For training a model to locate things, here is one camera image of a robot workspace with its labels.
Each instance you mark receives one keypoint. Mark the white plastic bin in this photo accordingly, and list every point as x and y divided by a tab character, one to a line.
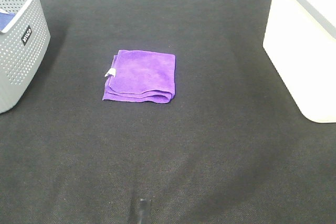
300	42

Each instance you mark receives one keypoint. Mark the purple microfiber towel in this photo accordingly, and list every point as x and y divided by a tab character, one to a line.
141	76

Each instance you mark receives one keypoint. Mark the grey perforated plastic basket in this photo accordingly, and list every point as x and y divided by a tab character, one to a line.
24	42

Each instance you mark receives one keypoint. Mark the blue cloth in basket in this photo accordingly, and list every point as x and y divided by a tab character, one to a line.
5	19

